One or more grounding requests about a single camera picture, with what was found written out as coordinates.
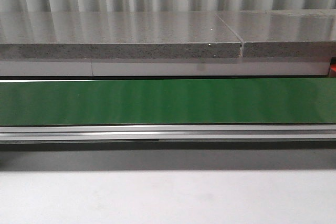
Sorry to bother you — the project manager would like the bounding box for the green conveyor belt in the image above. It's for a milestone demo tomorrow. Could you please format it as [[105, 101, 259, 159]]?
[[1, 78, 335, 126]]

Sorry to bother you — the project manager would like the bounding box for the grey stone slab left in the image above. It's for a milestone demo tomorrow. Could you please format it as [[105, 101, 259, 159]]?
[[1, 12, 240, 59]]

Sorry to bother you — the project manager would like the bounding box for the grey stone slab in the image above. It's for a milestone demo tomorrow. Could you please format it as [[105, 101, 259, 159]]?
[[217, 9, 335, 59], [1, 12, 240, 59]]

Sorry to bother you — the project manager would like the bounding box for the grey stone slab right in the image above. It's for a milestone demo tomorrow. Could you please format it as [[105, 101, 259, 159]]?
[[217, 9, 335, 59]]

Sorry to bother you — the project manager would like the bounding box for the aluminium conveyor side rail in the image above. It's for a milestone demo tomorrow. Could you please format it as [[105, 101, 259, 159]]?
[[1, 124, 335, 144]]

